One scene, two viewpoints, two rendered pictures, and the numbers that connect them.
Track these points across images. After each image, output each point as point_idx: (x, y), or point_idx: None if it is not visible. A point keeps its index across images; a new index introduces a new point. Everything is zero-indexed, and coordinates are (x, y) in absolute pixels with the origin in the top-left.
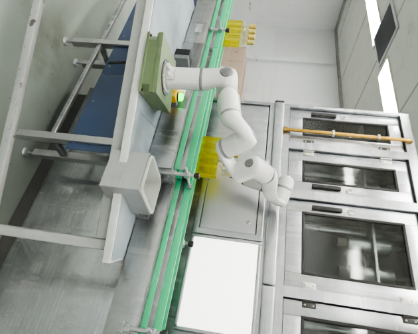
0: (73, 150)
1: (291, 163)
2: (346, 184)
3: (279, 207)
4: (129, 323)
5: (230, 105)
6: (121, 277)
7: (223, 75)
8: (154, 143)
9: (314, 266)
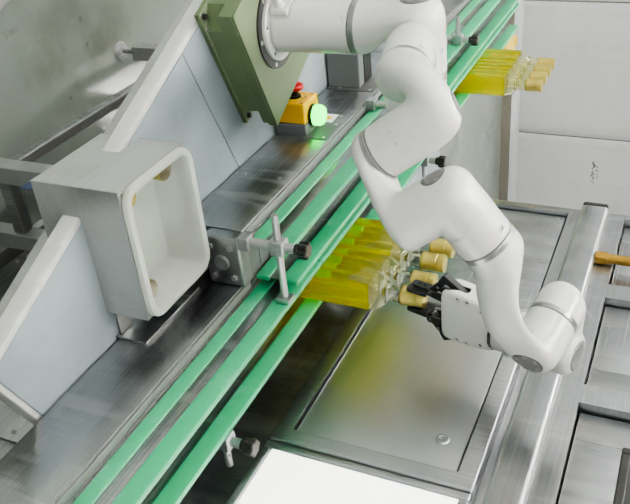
0: None
1: (608, 334)
2: None
3: (550, 425)
4: None
5: (404, 41)
6: (12, 455)
7: (405, 2)
8: (222, 188)
9: None
